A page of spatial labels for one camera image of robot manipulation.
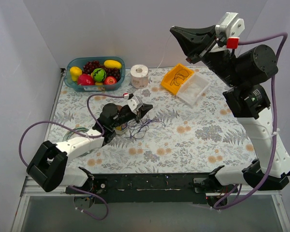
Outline purple thin cable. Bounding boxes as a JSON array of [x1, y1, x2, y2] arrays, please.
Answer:
[[127, 116, 167, 141]]

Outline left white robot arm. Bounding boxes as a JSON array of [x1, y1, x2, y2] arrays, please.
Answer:
[[26, 103, 153, 193]]

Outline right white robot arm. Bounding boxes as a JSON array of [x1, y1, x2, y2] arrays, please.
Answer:
[[170, 26, 290, 192]]

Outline brown wrapped paper roll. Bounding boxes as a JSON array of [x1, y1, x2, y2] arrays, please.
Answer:
[[114, 105, 128, 135]]

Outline white toilet paper roll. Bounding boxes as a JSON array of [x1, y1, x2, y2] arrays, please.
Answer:
[[130, 64, 149, 89]]

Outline red toy apple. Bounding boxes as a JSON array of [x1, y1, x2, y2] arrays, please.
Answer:
[[103, 76, 117, 85]]

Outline yellow plastic bin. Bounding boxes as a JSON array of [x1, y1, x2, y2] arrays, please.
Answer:
[[161, 63, 194, 95]]

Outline white plastic bin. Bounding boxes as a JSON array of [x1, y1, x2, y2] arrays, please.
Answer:
[[176, 74, 211, 107]]

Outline toy watermelon ball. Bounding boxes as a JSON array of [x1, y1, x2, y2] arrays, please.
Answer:
[[91, 68, 106, 83]]

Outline yellow toy mango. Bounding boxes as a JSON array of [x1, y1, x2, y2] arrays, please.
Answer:
[[103, 59, 122, 70]]

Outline dark red toy grapes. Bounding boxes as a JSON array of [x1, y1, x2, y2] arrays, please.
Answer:
[[83, 60, 121, 81]]

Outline yellow toy pear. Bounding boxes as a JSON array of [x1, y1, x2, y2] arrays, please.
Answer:
[[70, 66, 83, 82]]

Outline teal fruit basket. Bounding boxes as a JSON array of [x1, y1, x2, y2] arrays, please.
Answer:
[[64, 57, 126, 92]]

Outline floral table mat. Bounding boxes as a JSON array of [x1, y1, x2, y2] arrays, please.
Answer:
[[48, 67, 256, 174]]

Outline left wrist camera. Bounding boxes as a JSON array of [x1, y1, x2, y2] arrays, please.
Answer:
[[123, 93, 144, 115]]

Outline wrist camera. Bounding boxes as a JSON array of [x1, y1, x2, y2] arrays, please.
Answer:
[[215, 12, 245, 49], [123, 93, 144, 115]]

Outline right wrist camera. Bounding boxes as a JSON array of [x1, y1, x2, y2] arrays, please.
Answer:
[[215, 12, 245, 49]]

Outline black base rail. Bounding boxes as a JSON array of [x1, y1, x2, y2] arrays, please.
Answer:
[[80, 173, 233, 204]]

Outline right purple hose cable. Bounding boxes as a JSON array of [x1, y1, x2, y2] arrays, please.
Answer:
[[188, 32, 288, 211]]

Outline aluminium frame rail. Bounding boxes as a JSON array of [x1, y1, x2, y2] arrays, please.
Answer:
[[20, 177, 281, 197]]

